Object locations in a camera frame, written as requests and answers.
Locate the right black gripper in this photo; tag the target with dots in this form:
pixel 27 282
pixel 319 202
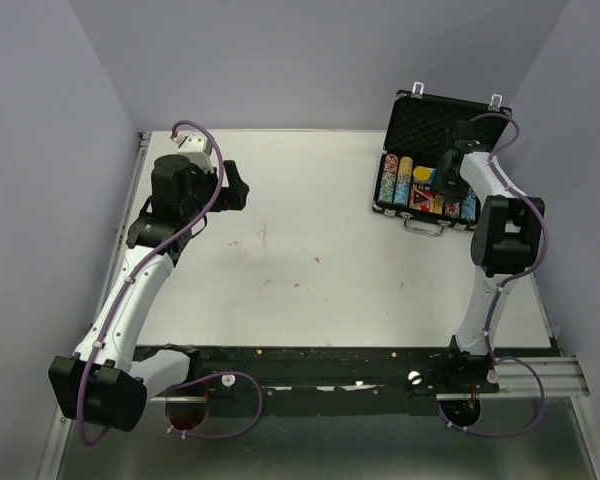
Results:
pixel 439 185

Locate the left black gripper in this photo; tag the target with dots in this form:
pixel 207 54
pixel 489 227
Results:
pixel 234 196

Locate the blue playing card deck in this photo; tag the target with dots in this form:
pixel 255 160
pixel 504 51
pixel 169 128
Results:
pixel 428 183

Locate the red playing card deck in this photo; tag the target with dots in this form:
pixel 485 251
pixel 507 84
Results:
pixel 438 205

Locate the black poker chip case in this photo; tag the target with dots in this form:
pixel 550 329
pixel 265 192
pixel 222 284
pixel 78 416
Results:
pixel 419 127

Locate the blue poker chip stack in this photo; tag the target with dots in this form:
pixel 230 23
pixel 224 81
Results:
pixel 401 193

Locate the yellow round button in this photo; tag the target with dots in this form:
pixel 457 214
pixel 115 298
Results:
pixel 422 174

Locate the triangular all-in marker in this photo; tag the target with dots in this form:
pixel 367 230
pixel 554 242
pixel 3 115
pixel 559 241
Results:
pixel 421 198

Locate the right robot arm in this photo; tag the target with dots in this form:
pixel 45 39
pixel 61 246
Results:
pixel 509 242

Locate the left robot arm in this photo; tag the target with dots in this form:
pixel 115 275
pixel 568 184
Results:
pixel 101 382

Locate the yellow chip row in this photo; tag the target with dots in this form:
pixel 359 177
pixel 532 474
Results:
pixel 405 167

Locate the red white chip row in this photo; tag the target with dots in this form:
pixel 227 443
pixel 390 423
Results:
pixel 388 179

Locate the right aluminium extrusion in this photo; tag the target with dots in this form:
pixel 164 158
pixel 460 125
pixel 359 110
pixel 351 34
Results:
pixel 504 379

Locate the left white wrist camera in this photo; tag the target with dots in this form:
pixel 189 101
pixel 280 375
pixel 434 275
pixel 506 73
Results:
pixel 195 147

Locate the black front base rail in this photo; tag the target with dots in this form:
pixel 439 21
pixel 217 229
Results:
pixel 329 381

